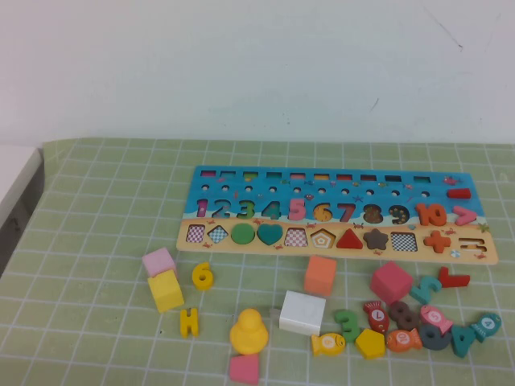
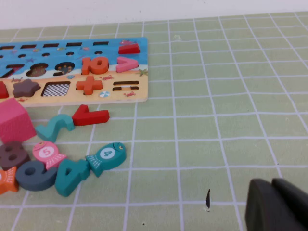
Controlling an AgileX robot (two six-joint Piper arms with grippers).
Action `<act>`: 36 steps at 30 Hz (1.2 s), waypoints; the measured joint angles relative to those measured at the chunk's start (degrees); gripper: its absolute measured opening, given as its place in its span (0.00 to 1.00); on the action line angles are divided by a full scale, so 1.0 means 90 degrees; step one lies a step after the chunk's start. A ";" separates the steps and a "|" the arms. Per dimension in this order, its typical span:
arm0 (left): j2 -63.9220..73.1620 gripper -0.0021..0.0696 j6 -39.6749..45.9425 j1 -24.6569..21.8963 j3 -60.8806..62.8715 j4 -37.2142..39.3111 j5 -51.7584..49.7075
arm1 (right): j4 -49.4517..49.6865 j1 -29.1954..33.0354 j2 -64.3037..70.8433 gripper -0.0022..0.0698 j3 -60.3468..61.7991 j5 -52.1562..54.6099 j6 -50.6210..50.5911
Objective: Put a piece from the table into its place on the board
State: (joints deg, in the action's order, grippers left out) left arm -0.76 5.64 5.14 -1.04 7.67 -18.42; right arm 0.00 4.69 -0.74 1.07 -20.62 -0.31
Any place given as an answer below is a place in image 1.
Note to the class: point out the yellow rubber duck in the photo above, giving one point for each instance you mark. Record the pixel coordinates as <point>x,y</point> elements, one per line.
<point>248,331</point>

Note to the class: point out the orange wooden fish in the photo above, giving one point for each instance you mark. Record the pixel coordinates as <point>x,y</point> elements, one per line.
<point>403,338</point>

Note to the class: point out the red number seven piece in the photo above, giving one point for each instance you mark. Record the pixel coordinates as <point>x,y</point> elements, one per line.
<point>454,279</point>

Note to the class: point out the green circle piece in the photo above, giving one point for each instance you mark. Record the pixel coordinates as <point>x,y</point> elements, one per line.
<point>242,233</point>

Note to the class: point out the brown star piece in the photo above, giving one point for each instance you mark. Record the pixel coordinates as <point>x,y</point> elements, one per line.
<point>376,239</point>

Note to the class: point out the orange plus sign piece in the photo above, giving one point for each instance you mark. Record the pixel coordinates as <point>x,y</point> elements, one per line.
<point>437,241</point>

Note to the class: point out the orange number ten piece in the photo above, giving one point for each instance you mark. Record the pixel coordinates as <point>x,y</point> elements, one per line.
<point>431,214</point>

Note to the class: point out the blue wooden puzzle board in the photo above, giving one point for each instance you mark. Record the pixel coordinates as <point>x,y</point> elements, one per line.
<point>402,189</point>

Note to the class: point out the white charger adapter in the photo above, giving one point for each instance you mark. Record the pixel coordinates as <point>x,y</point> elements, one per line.
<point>301,313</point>

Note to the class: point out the brown number eight piece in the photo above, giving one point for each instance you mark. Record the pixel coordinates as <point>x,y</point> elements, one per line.
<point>404,315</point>

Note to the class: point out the pink greater-than sign piece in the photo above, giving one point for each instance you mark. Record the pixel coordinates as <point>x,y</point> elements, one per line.
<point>464,216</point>

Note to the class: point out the teal number four piece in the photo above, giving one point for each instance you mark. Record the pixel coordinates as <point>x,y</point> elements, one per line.
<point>462,342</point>

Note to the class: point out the grey number nine piece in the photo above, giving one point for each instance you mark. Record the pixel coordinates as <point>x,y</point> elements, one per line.
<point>426,343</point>

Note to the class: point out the pink number five piece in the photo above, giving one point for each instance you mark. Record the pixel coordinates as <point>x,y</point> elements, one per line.
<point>297,210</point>

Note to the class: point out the teal number two piece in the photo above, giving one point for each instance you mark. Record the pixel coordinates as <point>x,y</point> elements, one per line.
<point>424,289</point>

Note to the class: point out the green number three piece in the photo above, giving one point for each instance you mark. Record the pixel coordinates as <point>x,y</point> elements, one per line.
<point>347,325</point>

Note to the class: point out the pink wooden fish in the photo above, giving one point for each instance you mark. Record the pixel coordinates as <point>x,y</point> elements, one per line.
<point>436,318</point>

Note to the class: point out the red wooden fish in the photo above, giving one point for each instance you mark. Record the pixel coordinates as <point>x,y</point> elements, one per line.
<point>376,315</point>

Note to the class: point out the yellow foam cube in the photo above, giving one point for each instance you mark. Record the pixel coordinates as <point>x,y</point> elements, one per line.
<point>166,291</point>

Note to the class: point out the green checked tablecloth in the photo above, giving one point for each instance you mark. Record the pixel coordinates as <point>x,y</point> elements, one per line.
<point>100,201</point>

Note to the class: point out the yellow number six piece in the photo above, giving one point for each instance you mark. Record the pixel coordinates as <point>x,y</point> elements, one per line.
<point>201,276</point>

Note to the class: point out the light pink foam cube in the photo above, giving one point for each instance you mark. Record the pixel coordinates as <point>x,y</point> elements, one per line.
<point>159,259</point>

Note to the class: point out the teal wooden fish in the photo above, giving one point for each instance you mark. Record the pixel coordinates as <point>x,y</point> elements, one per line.
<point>487,325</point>

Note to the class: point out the orange foam cube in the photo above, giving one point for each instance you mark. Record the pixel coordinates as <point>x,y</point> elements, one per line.
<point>320,275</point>

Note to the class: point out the yellow letter H piece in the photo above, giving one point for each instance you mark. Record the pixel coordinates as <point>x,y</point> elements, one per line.
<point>189,322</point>

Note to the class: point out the yellow pentagon piece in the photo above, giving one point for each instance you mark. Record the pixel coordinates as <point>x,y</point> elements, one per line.
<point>370,342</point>

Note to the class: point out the white side ledge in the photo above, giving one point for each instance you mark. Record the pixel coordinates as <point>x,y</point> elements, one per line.
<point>16,169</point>

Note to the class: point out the teal heart piece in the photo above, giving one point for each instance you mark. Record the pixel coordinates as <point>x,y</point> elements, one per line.
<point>269,233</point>

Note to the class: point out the dark pink foam cube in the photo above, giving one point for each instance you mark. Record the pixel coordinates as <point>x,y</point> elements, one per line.
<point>392,281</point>

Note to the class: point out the red triangle piece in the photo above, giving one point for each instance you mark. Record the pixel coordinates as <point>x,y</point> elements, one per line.
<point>350,241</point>

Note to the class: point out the pink trapezoid piece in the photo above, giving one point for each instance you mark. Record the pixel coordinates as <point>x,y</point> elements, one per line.
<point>244,369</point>

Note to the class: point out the red minus sign piece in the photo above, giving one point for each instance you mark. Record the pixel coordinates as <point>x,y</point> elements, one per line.
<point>458,194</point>

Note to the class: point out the yellow wooden fish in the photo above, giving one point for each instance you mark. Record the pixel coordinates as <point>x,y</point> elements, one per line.
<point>328,343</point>

